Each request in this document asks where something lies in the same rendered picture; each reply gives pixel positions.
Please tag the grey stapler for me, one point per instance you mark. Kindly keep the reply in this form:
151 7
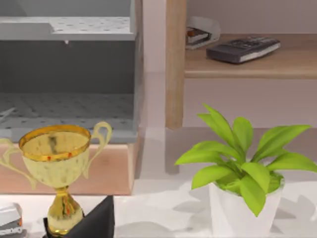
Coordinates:
10 218

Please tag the dark grey calculator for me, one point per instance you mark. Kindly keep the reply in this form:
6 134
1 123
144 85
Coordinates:
244 49

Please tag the grey pierced drawer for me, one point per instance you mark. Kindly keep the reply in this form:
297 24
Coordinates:
74 81

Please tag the gold trophy cup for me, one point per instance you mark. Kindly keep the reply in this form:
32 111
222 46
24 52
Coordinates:
55 161

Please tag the wooden open shelf unit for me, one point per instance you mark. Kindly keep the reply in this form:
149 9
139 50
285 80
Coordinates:
247 67

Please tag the green plant in white pot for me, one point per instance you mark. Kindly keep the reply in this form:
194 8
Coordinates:
244 173

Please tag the white stapler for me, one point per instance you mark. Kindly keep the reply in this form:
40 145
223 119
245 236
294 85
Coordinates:
201 32

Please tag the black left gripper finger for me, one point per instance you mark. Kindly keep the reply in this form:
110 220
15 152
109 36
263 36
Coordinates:
101 219

